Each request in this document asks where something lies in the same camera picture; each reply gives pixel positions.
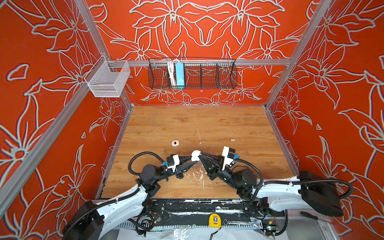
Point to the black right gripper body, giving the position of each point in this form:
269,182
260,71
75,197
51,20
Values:
230,178

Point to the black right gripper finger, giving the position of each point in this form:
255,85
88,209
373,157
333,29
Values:
213,159
211,167

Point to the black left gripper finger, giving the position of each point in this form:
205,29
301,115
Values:
185,159
185,167

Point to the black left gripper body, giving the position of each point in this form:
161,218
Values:
163,173

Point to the white earbud charging case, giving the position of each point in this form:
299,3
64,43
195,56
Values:
175,143

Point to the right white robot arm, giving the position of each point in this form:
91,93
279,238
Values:
306,191

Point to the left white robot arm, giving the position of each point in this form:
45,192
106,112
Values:
94,219

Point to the silver wrench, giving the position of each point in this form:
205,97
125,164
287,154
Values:
252,223

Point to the yellow tape measure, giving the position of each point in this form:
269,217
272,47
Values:
215,221

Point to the light blue box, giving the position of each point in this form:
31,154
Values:
180,75

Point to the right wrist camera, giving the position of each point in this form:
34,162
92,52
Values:
228,154

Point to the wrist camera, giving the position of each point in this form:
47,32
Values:
228,154
171,163

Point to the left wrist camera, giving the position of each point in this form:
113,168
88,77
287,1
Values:
171,163

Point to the black tool on frame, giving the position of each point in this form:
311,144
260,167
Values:
310,216

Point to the black wire wall basket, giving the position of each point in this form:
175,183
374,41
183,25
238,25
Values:
200,74

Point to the clear plastic wall bin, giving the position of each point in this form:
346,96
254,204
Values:
107,79

